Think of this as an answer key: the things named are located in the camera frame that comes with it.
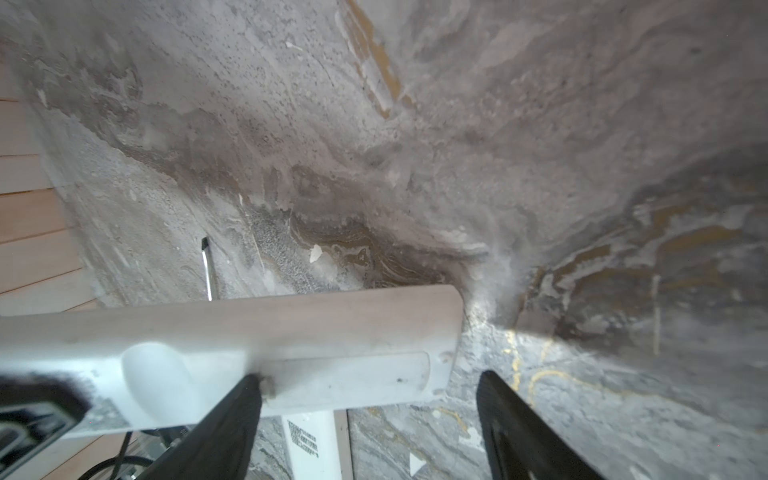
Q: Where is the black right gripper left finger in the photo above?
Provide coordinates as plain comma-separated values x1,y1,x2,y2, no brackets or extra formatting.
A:
140,374,262,480

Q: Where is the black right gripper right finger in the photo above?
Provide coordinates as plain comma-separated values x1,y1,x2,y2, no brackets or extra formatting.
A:
476,370,602,480

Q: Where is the black corrugated cable conduit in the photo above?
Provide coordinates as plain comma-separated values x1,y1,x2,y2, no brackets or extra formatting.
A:
76,430,154,480

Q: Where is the orange handled screwdriver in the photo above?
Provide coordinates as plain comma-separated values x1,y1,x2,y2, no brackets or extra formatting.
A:
201,237,217,301

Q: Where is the short white remote control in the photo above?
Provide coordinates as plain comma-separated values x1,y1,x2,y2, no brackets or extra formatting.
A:
281,410,354,480

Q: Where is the long white remote control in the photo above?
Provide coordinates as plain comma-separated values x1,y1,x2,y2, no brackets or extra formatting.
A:
1,285,464,437

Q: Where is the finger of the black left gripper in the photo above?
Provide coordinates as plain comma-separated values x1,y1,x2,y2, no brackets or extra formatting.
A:
1,375,90,477

